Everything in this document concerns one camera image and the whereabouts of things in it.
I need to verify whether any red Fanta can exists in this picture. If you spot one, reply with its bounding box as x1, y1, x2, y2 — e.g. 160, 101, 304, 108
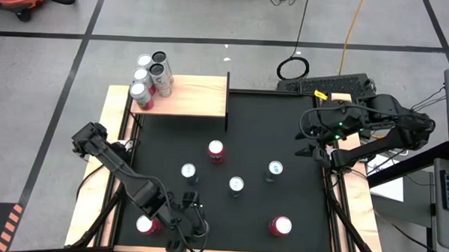
207, 139, 227, 165

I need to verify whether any black hanging cable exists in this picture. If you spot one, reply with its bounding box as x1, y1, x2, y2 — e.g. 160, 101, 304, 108
276, 0, 313, 82

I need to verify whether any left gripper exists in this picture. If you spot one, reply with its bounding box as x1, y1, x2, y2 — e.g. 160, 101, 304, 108
159, 190, 212, 252

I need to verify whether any white paper sheet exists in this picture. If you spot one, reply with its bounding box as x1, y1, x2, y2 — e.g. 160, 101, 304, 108
367, 153, 408, 203

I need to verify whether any black desk beam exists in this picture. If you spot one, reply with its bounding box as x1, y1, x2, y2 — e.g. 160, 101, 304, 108
367, 138, 449, 191

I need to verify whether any white can red base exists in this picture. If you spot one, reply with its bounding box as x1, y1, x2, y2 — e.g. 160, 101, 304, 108
136, 53, 153, 69

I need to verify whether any black perforated metal box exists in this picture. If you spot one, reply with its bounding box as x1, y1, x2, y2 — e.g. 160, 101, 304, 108
276, 70, 373, 99

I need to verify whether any grey side desk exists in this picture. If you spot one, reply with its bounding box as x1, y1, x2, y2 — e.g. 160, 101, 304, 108
370, 166, 439, 228

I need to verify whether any white pink soda can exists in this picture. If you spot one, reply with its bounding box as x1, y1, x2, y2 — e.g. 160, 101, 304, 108
132, 67, 155, 90

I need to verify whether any red soda can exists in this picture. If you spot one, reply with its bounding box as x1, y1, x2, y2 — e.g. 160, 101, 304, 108
268, 215, 293, 238
135, 214, 163, 236

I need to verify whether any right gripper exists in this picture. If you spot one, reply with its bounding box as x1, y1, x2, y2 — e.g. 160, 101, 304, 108
293, 101, 364, 160

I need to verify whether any wooden side board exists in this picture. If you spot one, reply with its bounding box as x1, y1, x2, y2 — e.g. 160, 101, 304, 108
64, 83, 137, 249
324, 91, 390, 252

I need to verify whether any white Celsius can black lid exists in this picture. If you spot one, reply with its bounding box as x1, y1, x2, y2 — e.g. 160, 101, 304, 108
196, 218, 212, 238

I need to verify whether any silver blue Red Bull can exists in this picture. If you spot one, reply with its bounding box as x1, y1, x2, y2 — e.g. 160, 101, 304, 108
228, 175, 246, 199
180, 162, 201, 185
263, 159, 284, 184

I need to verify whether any yellow cable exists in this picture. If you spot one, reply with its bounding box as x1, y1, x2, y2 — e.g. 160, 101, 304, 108
337, 0, 367, 78

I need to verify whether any wooden shelf board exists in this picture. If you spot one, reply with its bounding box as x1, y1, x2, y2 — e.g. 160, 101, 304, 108
129, 72, 229, 119

